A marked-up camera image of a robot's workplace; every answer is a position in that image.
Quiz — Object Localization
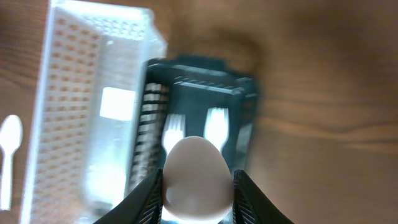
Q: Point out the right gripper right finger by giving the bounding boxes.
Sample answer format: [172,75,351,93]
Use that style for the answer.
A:
[233,170,293,224]

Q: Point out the white plastic fork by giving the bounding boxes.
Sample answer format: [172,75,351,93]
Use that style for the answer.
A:
[203,108,229,152]
[162,114,185,155]

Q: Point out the black perforated plastic basket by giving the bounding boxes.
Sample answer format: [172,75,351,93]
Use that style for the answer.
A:
[124,55,259,195]

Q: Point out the white plastic spoon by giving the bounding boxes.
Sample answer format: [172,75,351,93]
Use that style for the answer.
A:
[1,114,23,210]
[162,136,234,223]

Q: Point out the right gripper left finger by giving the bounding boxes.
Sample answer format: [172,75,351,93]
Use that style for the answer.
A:
[95,169,163,224]

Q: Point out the clear perforated plastic basket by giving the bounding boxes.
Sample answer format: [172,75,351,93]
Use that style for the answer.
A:
[20,1,167,223]

